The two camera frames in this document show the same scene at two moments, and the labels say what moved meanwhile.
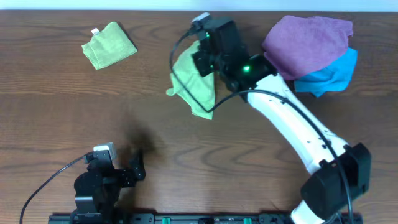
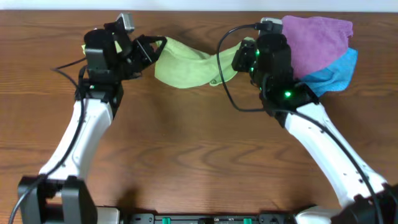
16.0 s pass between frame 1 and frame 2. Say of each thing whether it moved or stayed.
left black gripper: moved
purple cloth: stayed
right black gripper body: moved
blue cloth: stayed
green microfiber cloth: moved
